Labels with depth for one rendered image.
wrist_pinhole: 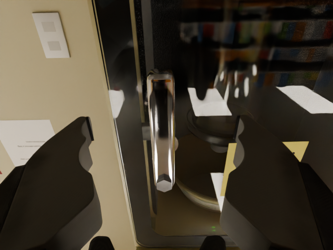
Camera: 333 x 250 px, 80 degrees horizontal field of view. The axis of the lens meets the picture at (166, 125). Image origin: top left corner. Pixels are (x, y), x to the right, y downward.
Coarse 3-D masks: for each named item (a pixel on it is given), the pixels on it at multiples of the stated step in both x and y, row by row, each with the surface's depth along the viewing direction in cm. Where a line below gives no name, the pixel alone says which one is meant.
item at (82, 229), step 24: (48, 144) 9; (72, 144) 9; (48, 168) 8; (72, 168) 8; (24, 192) 7; (48, 192) 7; (72, 192) 7; (96, 192) 8; (24, 216) 6; (48, 216) 6; (72, 216) 6; (96, 216) 7; (0, 240) 6; (24, 240) 6; (48, 240) 6; (72, 240) 6
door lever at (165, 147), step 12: (156, 72) 11; (168, 72) 11; (156, 84) 11; (168, 84) 11; (156, 96) 11; (168, 96) 11; (156, 108) 12; (168, 108) 12; (156, 120) 12; (168, 120) 12; (156, 132) 12; (168, 132) 13; (156, 144) 13; (168, 144) 13; (156, 156) 14; (168, 156) 14; (156, 168) 14; (168, 168) 14; (156, 180) 15; (168, 180) 15
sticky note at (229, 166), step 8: (232, 144) 19; (288, 144) 19; (296, 144) 19; (304, 144) 19; (232, 152) 20; (296, 152) 20; (232, 160) 20; (232, 168) 21; (224, 176) 21; (224, 184) 22; (224, 192) 23
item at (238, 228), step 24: (240, 120) 11; (240, 144) 9; (264, 144) 9; (240, 168) 8; (264, 168) 8; (288, 168) 8; (240, 192) 7; (264, 192) 7; (288, 192) 7; (240, 216) 6; (264, 216) 6; (288, 216) 6; (312, 216) 6; (240, 240) 7; (264, 240) 6; (288, 240) 5; (312, 240) 5
